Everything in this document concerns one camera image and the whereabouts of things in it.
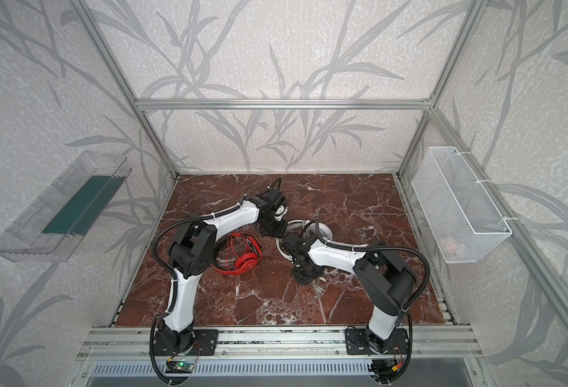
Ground red headphone cable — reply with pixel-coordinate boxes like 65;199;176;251
223;231;261;274

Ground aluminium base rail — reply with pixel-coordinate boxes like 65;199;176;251
77;325;483;361

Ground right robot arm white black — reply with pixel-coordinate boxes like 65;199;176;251
277;221;431;354

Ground red black headphones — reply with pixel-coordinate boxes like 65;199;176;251
211;232;263;276

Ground pink object in basket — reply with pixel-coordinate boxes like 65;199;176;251
440;237;461;256

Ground white headphones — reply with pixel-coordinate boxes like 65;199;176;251
276;219;333;261

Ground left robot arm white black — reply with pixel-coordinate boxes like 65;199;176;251
151;177;287;353

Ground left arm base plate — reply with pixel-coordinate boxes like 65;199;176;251
153;329;219;356

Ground clear plastic wall tray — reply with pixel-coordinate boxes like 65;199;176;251
0;151;132;263

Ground white wire mesh basket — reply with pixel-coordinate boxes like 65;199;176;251
412;146;512;264

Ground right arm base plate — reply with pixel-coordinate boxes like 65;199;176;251
344;326;411;355

